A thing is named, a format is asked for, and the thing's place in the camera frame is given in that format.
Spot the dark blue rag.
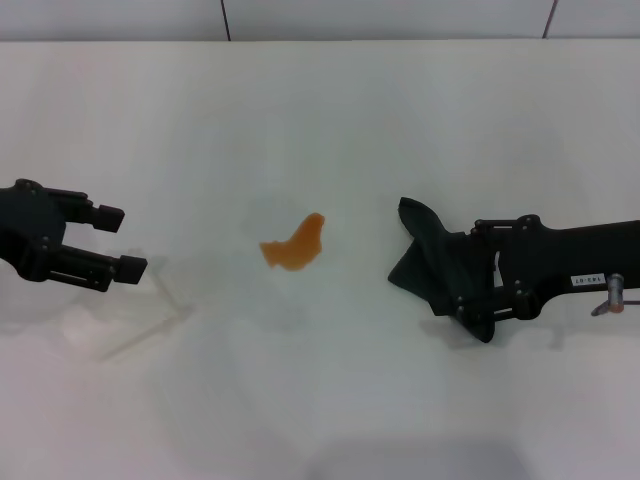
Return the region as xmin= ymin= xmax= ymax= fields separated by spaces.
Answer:
xmin=387 ymin=196 xmax=500 ymax=344

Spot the brown water stain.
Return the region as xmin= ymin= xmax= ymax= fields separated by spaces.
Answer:
xmin=258 ymin=212 xmax=327 ymax=274

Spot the grey cable with metal plug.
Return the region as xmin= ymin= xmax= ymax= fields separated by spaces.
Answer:
xmin=591 ymin=272 xmax=640 ymax=317

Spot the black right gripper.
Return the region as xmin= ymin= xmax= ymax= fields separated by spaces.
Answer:
xmin=451 ymin=214 xmax=640 ymax=322

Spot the white paper cup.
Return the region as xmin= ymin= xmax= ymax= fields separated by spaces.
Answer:
xmin=62 ymin=264 xmax=196 ymax=364

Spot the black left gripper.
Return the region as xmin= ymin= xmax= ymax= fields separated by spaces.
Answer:
xmin=0 ymin=178 xmax=149 ymax=294

